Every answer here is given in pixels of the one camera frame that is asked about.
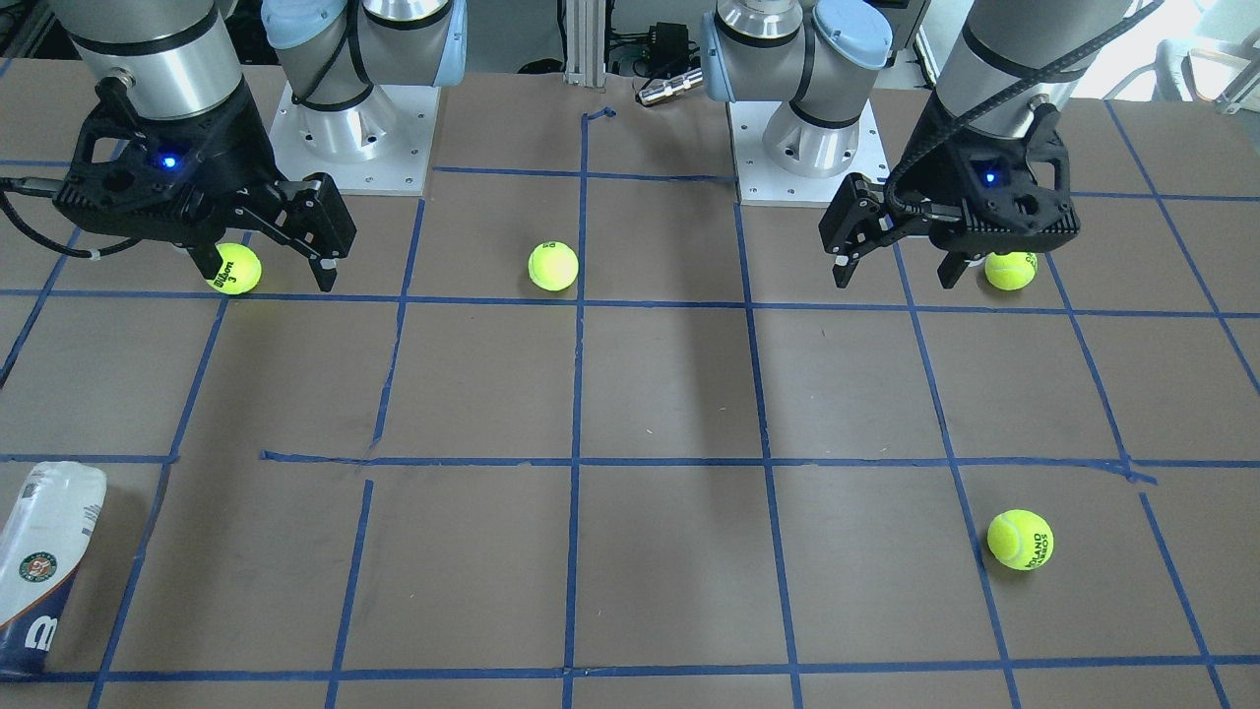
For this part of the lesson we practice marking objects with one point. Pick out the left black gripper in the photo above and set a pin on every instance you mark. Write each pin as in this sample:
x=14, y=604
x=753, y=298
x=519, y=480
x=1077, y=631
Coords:
x=935, y=162

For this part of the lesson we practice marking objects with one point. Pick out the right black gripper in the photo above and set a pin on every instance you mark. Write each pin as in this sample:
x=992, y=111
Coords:
x=239, y=141

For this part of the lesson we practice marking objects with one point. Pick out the white tennis ball can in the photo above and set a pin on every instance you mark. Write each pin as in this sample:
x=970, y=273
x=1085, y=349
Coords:
x=44, y=541

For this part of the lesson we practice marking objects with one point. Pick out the tennis ball Wilson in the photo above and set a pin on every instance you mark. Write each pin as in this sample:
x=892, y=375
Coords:
x=240, y=269

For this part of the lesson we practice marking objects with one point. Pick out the tennis ball far back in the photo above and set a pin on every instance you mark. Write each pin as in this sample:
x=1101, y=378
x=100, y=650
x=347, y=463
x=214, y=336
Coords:
x=1011, y=272

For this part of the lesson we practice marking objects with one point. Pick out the tennis ball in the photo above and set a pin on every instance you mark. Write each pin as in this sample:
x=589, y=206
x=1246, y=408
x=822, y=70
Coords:
x=1011, y=272
x=553, y=266

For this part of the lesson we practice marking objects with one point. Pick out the tennis ball centre back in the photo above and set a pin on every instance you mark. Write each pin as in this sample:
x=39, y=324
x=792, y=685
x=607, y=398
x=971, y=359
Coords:
x=553, y=266

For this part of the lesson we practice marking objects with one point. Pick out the tennis ball Roland front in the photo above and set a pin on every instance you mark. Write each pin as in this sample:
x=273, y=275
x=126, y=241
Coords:
x=1020, y=539

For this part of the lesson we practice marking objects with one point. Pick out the silver metal connector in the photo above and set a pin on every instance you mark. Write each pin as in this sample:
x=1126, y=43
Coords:
x=659, y=91

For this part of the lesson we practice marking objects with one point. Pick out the black power adapter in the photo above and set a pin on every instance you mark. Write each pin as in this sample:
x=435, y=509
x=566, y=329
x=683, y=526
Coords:
x=668, y=45

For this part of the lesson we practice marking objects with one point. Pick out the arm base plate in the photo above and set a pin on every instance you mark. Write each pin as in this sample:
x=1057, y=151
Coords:
x=758, y=167
x=379, y=147

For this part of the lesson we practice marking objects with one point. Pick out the aluminium frame post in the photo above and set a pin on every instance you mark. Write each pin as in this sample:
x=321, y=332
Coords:
x=585, y=26

